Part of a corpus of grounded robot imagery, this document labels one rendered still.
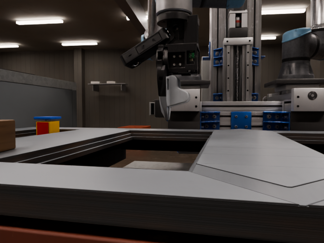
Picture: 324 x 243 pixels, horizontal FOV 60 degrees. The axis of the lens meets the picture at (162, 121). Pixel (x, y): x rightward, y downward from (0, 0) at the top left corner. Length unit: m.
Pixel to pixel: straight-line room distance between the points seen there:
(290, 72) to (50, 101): 1.06
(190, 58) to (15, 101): 0.76
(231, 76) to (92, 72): 9.97
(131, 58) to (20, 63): 12.05
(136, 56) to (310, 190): 0.43
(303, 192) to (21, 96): 1.07
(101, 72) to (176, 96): 10.53
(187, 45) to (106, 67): 10.50
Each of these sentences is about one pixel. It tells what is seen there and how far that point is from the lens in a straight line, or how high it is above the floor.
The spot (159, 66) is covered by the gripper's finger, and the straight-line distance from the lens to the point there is 0.56.
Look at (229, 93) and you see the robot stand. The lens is 1.39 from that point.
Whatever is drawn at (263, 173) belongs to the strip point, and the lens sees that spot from 0.32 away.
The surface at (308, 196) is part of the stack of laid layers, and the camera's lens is 0.25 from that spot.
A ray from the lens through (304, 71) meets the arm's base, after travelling 1.36.
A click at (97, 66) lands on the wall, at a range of 11.16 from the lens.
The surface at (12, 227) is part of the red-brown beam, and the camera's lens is 0.31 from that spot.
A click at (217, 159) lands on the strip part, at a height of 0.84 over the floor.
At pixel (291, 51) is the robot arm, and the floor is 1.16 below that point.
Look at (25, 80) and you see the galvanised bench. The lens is 1.22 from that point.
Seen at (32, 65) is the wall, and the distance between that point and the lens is 12.35.
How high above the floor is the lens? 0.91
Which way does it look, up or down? 2 degrees down
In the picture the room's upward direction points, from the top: straight up
